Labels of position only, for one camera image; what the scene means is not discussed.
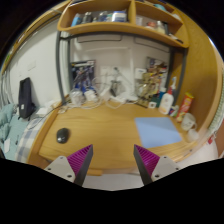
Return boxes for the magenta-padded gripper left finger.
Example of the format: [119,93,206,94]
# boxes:
[44,144,94,187]

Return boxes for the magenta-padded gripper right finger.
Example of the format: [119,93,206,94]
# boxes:
[133,144,181,186]

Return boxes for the black computer mouse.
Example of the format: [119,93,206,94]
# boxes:
[56,127,71,145]

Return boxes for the light blue mouse pad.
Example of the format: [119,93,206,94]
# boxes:
[134,116,183,149]

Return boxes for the blue plaid bedsheet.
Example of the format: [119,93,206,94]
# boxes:
[14,128,43,163]

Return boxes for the white mug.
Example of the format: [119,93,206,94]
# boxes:
[180,112,198,132]

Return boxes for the small blue red box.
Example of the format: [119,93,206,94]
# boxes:
[168,104,181,118]

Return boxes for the white red-capped lotion bottle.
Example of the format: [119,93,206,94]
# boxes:
[158,87,175,116]

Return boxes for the red yellow chips can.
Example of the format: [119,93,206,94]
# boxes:
[175,92,195,123]

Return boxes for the dark green box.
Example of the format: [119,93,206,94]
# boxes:
[151,94,164,108]

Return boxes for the teal blanket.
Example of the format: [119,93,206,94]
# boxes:
[0,103,18,161]

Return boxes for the white charger block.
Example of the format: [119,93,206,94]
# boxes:
[69,89,84,105]
[84,89,99,103]

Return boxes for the brown tree figurine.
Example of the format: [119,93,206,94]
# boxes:
[141,71,157,107]

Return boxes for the black backpack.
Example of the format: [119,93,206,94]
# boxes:
[17,77,36,120]

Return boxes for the blue white spray bottle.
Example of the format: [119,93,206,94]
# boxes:
[159,76,178,101]

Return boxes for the blue robot model kit box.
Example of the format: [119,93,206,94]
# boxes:
[69,59,97,92]

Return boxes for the colourful cardboard box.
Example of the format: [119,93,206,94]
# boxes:
[145,57,169,98]

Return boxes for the wooden shelf unit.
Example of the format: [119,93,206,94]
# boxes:
[57,0,190,49]

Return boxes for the black cable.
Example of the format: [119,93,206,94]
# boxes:
[26,105,64,130]

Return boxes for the white cable tangle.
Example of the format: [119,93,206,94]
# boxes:
[59,78,141,111]

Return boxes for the grey metal frame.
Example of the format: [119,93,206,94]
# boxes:
[54,31,188,105]

